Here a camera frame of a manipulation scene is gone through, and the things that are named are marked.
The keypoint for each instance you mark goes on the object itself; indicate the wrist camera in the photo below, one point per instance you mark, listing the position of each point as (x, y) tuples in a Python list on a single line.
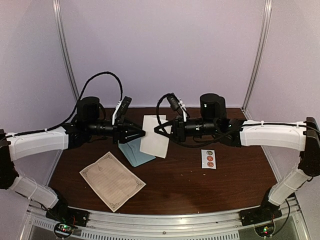
[(121, 109), (178, 106)]

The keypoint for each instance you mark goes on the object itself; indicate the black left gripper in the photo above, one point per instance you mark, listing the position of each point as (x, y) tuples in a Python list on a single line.
[(120, 132)]

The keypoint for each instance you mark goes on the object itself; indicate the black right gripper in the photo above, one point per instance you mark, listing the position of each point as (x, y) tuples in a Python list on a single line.
[(178, 126)]

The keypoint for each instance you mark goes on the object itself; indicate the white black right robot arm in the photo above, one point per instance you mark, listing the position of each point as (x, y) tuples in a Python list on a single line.
[(303, 136)]

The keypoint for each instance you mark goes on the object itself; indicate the front aluminium rail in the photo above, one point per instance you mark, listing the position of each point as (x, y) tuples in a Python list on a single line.
[(223, 225)]

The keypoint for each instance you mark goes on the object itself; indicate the right aluminium frame post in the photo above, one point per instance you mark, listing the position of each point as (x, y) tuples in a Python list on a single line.
[(264, 32)]

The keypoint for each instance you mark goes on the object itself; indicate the beige ornate letter paper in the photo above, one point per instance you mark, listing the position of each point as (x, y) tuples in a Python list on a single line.
[(153, 143)]

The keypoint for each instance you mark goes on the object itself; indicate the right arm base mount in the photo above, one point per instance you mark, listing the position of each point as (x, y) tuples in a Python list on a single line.
[(262, 219)]

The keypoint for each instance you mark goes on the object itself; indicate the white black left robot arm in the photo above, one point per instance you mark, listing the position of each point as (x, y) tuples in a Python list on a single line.
[(85, 124)]

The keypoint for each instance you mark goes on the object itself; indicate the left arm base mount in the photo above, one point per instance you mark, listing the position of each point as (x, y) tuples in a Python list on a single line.
[(68, 224)]

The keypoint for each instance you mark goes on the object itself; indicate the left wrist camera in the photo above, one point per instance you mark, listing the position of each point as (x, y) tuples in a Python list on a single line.
[(121, 109)]

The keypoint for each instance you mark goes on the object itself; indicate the sticker sheet with three seals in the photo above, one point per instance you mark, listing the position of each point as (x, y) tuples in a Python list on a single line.
[(208, 159)]

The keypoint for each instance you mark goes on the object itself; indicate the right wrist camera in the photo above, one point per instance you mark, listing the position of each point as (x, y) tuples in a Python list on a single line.
[(178, 106)]

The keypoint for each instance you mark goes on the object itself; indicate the light blue envelope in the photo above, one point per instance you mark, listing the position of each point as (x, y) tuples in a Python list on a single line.
[(131, 151)]

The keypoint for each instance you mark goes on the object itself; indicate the aluminium frame post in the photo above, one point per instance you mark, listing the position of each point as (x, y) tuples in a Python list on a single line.
[(264, 32), (64, 48)]

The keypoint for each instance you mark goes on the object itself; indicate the left aluminium frame post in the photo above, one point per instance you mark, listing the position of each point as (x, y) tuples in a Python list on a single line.
[(64, 48)]

